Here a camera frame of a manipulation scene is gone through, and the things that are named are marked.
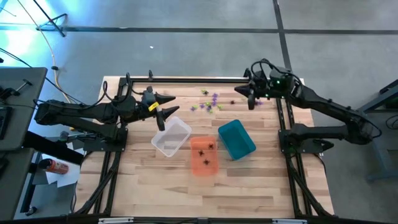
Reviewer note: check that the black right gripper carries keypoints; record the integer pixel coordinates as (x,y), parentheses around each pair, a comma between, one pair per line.
(273,84)

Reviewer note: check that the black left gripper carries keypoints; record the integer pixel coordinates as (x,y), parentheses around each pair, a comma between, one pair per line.
(140,109)

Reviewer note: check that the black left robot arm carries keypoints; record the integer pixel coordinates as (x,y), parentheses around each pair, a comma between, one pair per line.
(77,112)

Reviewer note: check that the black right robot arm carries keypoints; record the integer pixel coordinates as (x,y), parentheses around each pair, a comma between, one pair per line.
(326,104)

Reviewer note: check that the yellow tag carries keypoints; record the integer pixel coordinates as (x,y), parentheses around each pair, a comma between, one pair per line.
(153,106)

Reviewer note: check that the black table clamp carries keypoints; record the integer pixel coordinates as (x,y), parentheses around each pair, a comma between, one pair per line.
(150,74)
(247,73)

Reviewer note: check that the clear plastic bin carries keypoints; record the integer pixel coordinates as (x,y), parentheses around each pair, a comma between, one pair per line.
(171,137)

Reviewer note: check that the teal plastic bin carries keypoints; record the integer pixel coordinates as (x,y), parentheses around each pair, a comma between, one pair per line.
(245,152)

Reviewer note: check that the orange plastic bin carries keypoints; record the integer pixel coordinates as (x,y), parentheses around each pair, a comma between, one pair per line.
(205,171)

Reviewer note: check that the black bench clamp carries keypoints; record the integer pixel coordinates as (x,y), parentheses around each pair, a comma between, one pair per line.
(63,135)

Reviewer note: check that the black beam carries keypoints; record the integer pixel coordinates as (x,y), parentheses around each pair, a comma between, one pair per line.
(53,149)

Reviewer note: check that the white paper sheets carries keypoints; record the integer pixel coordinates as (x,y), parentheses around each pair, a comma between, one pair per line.
(66,179)

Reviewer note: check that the orange spray can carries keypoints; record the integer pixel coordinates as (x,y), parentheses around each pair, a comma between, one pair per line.
(56,167)

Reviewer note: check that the grey desk with keyboard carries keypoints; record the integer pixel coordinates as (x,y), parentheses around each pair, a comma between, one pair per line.
(28,118)

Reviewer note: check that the black tripod stand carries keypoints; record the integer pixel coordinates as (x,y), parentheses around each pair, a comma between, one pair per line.
(50,21)

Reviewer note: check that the black keyboard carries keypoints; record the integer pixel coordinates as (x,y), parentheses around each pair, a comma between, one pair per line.
(4,123)

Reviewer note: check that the black caster wheel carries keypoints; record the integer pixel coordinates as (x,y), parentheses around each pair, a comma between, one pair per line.
(31,211)

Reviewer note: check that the grey desk with mouse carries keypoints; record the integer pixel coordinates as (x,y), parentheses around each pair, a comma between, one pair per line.
(14,193)

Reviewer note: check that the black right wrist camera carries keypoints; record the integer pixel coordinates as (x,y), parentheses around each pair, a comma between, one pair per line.
(251,102)

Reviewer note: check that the black metal table frame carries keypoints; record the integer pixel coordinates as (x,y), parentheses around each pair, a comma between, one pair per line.
(192,80)

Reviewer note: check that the white bracket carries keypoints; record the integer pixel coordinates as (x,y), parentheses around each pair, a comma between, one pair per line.
(115,220)
(289,221)

